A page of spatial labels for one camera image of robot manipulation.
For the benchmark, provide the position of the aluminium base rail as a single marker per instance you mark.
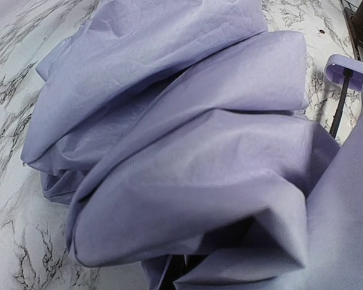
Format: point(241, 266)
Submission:
point(353, 14)

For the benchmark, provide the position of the lilac folding umbrella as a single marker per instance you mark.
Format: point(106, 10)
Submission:
point(172, 130)

